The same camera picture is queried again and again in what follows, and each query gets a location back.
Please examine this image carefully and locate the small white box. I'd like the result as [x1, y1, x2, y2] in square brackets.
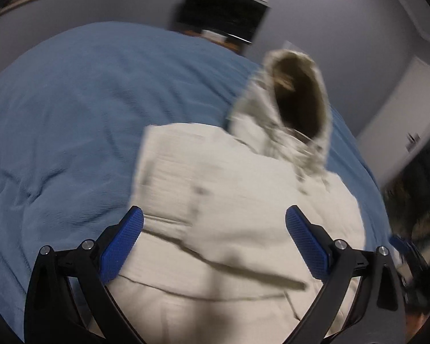
[201, 29, 228, 42]

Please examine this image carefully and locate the dark clutter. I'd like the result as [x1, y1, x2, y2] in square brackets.
[380, 143, 430, 248]

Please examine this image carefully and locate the black television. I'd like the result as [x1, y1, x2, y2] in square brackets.
[172, 0, 271, 45]

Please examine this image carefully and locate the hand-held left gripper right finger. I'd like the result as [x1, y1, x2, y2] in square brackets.
[285, 205, 405, 344]

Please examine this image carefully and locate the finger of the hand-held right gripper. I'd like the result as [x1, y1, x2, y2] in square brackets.
[389, 236, 416, 259]

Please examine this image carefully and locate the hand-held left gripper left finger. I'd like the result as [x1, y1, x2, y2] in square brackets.
[23, 206, 146, 344]

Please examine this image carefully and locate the cream hooded jacket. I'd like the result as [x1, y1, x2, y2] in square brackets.
[109, 49, 368, 344]

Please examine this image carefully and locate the blue fleece blanket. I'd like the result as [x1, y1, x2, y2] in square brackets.
[0, 21, 398, 344]

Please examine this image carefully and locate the white door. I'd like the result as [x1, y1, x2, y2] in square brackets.
[356, 56, 430, 187]

